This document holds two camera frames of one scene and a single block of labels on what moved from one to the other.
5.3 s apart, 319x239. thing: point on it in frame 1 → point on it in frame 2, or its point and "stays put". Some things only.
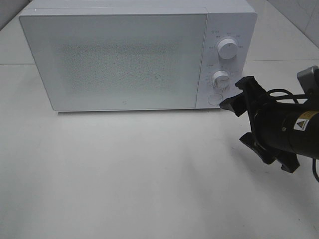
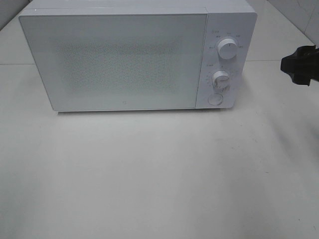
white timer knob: (220, 78) stays put
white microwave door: (99, 62) stays put
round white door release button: (215, 99) stays put
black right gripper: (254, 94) → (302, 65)
